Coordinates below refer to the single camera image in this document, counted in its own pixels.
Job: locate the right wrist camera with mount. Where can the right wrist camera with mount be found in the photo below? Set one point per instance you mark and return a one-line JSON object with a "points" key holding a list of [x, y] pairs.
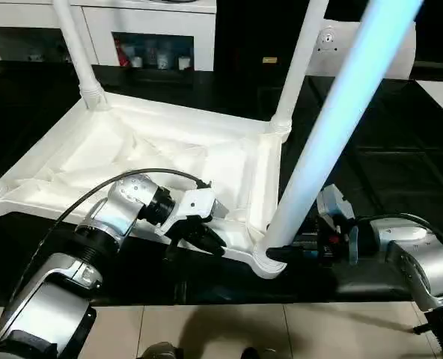
{"points": [[332, 202]]}

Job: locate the white board with round fitting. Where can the white board with round fitting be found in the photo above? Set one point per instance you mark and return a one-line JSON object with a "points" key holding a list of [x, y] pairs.
{"points": [[397, 56]]}

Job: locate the white plastic table top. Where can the white plastic table top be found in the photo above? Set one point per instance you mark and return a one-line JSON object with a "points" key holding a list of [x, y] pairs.
{"points": [[131, 149]]}

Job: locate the thin black rod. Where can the thin black rod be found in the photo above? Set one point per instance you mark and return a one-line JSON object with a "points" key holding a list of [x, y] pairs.
{"points": [[420, 329]]}

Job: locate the small tan label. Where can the small tan label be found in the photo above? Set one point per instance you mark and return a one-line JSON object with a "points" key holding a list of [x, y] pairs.
{"points": [[270, 60]]}

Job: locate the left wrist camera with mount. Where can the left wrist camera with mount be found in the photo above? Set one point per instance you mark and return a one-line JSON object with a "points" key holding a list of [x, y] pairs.
{"points": [[199, 202]]}

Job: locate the dark grey bar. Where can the dark grey bar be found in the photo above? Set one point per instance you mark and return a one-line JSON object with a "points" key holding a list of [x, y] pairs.
{"points": [[434, 66]]}

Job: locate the dark cabinet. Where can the dark cabinet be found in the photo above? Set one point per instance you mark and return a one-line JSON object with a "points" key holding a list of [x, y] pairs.
{"points": [[251, 45]]}

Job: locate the white glass-door cabinet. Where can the white glass-door cabinet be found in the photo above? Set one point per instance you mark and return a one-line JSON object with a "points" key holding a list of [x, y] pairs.
{"points": [[150, 18]]}

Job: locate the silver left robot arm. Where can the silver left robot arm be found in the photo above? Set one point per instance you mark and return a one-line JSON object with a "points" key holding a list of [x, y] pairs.
{"points": [[113, 213]]}

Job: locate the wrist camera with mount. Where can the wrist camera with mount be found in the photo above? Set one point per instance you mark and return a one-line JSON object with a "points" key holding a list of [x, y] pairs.
{"points": [[199, 202], [332, 202]]}

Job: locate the white flat panel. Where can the white flat panel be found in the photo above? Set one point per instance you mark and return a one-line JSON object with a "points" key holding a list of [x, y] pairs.
{"points": [[440, 99]]}

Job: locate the red item behind glass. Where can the red item behind glass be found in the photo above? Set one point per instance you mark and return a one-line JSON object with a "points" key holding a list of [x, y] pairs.
{"points": [[122, 56]]}

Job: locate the black work mat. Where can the black work mat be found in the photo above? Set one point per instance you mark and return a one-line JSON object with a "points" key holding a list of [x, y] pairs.
{"points": [[393, 168]]}

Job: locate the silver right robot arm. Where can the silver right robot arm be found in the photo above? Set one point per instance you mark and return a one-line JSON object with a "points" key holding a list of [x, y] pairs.
{"points": [[420, 254]]}

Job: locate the small white jar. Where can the small white jar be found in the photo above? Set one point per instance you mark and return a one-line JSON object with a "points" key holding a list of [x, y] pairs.
{"points": [[136, 62]]}

